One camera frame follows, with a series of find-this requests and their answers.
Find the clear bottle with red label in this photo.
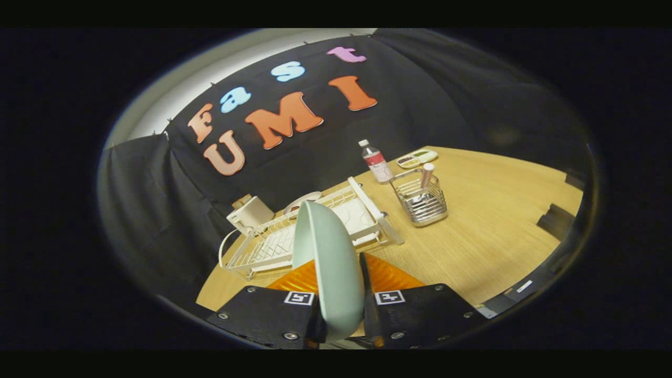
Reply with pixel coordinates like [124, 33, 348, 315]
[358, 139, 394, 184]

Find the white toaster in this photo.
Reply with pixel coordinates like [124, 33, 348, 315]
[227, 195, 275, 235]

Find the white compartment tray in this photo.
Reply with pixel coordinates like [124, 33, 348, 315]
[396, 149, 438, 169]

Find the spoon with red checkered handle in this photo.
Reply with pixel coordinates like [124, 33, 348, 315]
[417, 162, 436, 203]

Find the pale green plate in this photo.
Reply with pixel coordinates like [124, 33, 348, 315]
[292, 200, 365, 342]

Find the silver wire basket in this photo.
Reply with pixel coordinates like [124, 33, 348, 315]
[390, 168, 448, 227]

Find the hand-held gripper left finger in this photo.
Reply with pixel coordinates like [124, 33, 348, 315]
[207, 259, 329, 350]

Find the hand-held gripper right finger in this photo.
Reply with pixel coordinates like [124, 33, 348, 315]
[359, 252, 488, 350]

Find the black backdrop cloth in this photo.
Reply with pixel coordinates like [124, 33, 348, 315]
[97, 29, 594, 310]

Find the white wire dish rack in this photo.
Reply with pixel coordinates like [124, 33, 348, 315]
[218, 176, 405, 281]

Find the small white plate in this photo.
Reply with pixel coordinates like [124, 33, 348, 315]
[283, 191, 323, 216]

